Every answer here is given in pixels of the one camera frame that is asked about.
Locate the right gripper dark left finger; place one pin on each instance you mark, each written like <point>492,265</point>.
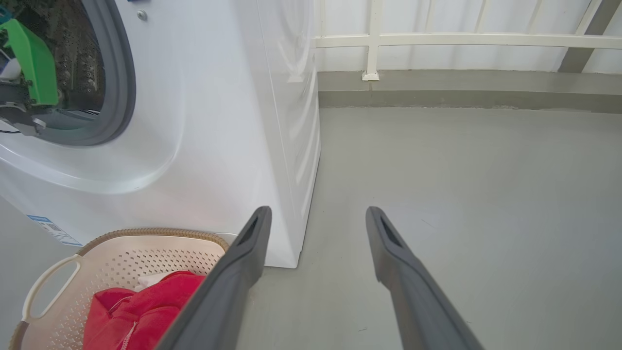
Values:
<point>228,296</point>

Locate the stainless steel washer drum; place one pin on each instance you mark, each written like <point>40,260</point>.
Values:
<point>80,58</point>

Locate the cream perforated laundry basket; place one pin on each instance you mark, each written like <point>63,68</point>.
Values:
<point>63,311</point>

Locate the white metal railing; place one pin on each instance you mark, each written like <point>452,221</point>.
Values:
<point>374,39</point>

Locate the blue energy label sticker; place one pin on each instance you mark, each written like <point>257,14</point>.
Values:
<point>53,231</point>

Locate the red and white garment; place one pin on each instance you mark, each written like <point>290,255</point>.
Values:
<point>141,316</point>

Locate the left gripper green banded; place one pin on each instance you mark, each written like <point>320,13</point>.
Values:
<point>39,73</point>

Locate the white washing machine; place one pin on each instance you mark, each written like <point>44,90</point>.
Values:
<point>209,121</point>

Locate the grey rubber door gasket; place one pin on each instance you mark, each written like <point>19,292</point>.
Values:
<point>119,73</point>

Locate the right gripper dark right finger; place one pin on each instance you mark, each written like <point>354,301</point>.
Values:
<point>418,301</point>

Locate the grey slanted post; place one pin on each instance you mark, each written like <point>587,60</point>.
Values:
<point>588,34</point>

